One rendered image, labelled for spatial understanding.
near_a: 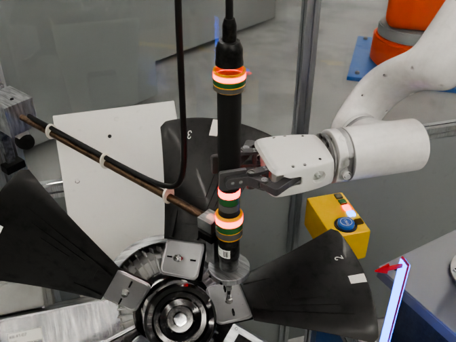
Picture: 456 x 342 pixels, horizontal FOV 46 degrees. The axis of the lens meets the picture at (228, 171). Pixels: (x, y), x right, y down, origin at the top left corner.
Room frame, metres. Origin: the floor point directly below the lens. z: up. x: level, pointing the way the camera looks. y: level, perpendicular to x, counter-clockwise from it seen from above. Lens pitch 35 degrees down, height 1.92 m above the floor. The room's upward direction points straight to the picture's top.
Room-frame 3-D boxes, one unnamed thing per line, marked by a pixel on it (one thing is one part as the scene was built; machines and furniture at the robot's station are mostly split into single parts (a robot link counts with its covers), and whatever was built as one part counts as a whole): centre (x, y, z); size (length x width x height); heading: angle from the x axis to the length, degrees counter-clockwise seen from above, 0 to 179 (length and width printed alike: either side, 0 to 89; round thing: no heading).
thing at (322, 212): (1.03, -0.27, 1.02); 0.16 x 0.10 x 0.11; 15
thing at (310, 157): (0.68, -0.10, 1.46); 0.11 x 0.10 x 0.07; 105
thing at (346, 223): (0.99, -0.28, 1.08); 0.04 x 0.04 x 0.02
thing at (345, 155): (0.70, -0.16, 1.46); 0.09 x 0.03 x 0.08; 15
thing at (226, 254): (0.65, 0.00, 1.46); 0.04 x 0.04 x 0.46
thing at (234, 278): (0.66, 0.01, 1.31); 0.09 x 0.07 x 0.10; 50
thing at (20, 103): (1.05, 0.48, 1.35); 0.10 x 0.07 x 0.08; 50
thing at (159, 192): (0.85, 0.23, 1.35); 0.54 x 0.01 x 0.01; 50
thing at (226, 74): (0.65, 0.00, 1.61); 0.04 x 0.04 x 0.03
